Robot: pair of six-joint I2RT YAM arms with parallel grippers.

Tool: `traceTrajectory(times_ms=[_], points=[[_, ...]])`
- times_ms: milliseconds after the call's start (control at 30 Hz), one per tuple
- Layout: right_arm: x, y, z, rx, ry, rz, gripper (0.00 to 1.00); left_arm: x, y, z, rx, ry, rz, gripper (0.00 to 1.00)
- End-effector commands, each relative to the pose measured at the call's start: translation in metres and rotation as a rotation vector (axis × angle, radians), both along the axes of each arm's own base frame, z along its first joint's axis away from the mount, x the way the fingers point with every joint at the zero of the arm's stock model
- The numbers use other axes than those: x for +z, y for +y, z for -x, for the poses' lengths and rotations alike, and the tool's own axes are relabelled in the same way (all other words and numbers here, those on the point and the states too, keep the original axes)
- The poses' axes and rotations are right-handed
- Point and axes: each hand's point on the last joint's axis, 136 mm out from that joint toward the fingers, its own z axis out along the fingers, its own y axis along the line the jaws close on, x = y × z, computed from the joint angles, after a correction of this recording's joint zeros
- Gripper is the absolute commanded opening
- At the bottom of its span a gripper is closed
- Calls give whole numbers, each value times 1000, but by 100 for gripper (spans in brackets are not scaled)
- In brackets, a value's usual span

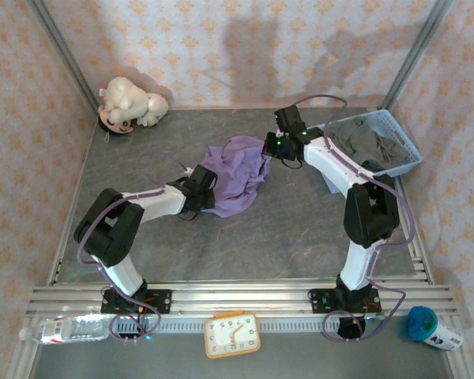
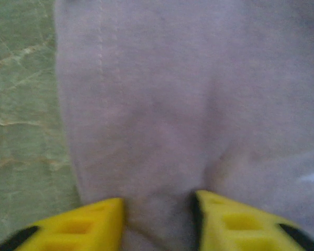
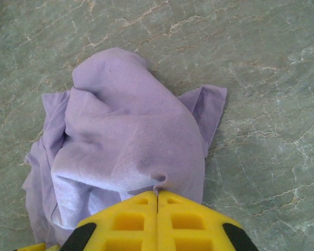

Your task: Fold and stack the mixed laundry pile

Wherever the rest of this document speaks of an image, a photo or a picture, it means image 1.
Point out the clear plastic water bottle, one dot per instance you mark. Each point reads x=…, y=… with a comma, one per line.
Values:
x=75, y=327

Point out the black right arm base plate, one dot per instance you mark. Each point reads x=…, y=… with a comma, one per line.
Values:
x=320, y=300

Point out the white plush doll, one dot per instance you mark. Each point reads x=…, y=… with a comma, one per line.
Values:
x=130, y=100

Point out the aluminium front rail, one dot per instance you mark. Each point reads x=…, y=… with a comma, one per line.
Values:
x=237, y=300

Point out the orange white alarm clock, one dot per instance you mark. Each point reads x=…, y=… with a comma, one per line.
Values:
x=231, y=335

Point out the aluminium frame post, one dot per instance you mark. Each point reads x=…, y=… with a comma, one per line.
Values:
x=414, y=55
x=63, y=51

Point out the light blue plastic basket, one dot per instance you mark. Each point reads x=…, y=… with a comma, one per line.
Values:
x=403, y=130

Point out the grey garment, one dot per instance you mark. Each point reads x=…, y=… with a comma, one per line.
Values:
x=359, y=138

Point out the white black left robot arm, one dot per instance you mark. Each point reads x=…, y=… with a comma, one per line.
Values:
x=118, y=272

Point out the white cup with blue lid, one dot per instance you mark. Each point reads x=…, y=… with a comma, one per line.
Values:
x=422, y=323

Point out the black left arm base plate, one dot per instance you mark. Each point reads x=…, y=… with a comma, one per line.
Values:
x=162, y=300

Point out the purple t-shirt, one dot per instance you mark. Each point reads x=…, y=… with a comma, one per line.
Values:
x=237, y=169

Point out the aluminium table side rail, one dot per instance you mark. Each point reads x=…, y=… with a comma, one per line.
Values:
x=81, y=166
x=418, y=256

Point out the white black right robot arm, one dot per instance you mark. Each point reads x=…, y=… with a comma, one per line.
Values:
x=332, y=162

